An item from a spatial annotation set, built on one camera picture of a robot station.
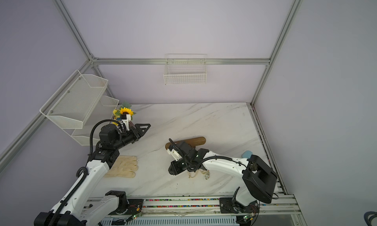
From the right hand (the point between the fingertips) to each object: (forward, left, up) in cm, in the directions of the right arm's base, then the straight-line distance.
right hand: (172, 171), depth 77 cm
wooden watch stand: (+18, -13, 0) cm, 22 cm away
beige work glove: (+6, +30, -7) cm, 31 cm away
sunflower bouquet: (+31, +28, +18) cm, 45 cm away
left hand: (+17, +12, +17) cm, 26 cm away
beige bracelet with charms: (+1, -19, -7) cm, 20 cm away
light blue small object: (+13, -47, -10) cm, 49 cm away
